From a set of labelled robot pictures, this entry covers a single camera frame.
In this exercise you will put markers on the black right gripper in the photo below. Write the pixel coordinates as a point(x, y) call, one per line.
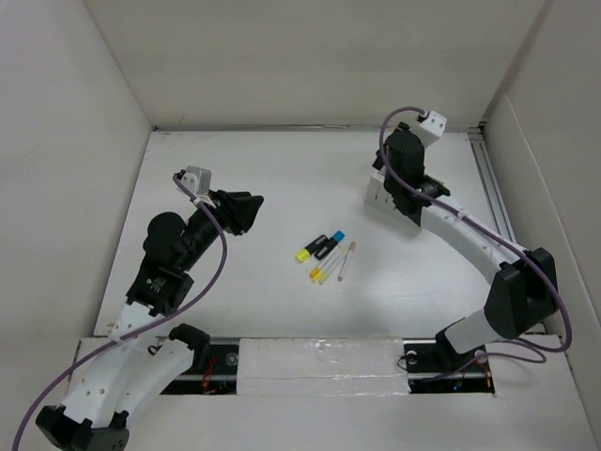
point(402, 126)

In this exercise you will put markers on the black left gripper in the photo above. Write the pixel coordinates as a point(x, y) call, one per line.
point(236, 209)

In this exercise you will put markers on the blue cap black highlighter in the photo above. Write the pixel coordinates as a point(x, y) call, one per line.
point(329, 244)

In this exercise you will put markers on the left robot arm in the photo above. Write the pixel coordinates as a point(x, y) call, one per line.
point(146, 352)

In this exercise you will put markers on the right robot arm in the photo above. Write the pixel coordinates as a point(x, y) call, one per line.
point(522, 283)

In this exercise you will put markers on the white pen holder box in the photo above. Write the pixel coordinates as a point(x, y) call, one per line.
point(377, 197)

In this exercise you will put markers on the yellow cap black highlighter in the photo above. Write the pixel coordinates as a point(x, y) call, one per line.
point(308, 250)

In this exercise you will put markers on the yellow cap white pen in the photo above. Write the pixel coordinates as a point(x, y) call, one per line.
point(316, 272)
point(329, 268)

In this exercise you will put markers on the pink cap white pen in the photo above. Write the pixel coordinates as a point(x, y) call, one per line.
point(345, 263)

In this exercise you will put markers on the white foam block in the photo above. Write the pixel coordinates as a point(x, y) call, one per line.
point(321, 367)

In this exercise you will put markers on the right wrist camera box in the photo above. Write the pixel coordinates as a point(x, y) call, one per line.
point(430, 128)

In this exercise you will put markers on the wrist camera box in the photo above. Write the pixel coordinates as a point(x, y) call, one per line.
point(430, 128)
point(196, 180)

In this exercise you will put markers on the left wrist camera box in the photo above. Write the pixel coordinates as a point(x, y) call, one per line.
point(196, 180)

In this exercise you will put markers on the aluminium rail right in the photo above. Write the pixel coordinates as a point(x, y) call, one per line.
point(492, 189)

